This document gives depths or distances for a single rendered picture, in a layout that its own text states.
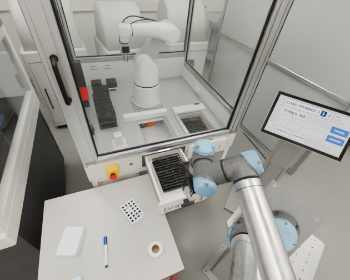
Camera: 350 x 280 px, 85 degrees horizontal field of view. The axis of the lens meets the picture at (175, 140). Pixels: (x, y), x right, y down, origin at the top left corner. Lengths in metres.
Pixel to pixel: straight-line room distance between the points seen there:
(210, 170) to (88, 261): 0.76
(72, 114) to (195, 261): 1.50
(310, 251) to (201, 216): 0.99
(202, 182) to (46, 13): 0.69
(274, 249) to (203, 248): 1.42
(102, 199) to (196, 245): 1.03
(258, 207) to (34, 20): 0.82
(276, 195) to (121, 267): 0.82
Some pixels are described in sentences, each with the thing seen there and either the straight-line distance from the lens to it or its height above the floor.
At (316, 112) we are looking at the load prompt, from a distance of 1.59.
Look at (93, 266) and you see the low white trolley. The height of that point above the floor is 0.76.
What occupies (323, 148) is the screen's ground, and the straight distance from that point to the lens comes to 1.59.
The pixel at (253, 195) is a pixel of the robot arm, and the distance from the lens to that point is 0.56.
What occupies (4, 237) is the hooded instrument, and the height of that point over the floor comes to 0.90.
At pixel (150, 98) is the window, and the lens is 0.95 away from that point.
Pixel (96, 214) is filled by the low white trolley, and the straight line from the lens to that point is 1.20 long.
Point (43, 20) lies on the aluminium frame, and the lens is 0.78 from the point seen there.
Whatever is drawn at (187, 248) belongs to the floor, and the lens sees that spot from 1.91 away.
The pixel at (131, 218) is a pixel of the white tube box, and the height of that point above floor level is 0.78.
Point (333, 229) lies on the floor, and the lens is 2.63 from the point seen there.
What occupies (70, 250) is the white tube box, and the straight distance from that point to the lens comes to 1.11.
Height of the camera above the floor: 1.82
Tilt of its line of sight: 44 degrees down
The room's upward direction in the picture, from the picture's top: 7 degrees clockwise
